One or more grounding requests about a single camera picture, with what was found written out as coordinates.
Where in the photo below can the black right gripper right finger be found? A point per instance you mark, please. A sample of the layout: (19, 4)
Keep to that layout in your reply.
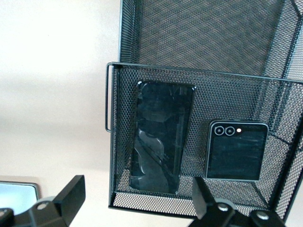
(203, 201)

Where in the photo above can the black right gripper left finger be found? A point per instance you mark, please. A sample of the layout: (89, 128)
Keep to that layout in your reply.
(68, 201)

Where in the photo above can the small black flip phone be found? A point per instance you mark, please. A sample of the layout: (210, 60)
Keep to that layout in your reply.
(236, 156)

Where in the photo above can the large black smartphone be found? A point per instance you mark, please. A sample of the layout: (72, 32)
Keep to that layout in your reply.
(161, 142)

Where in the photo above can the silver closed laptop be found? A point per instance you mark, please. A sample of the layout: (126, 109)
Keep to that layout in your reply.
(16, 191)

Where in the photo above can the black mesh two-tier tray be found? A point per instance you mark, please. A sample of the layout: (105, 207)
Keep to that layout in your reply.
(213, 35)

